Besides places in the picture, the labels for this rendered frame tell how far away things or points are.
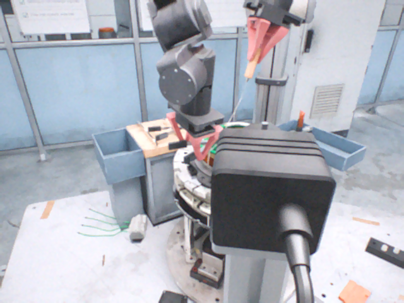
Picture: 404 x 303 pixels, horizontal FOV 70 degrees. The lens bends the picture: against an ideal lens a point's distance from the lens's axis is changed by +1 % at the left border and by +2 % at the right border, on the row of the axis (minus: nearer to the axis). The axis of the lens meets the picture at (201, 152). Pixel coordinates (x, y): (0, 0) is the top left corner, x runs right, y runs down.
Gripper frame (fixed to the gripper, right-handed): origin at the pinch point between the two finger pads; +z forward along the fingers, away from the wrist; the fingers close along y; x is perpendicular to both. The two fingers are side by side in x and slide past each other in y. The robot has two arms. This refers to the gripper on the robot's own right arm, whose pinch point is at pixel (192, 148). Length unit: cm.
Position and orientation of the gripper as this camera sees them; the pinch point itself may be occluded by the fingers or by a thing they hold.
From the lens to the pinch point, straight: 59.0
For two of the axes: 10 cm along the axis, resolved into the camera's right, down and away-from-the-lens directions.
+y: 5.7, 5.1, -6.4
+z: -0.7, 8.1, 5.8
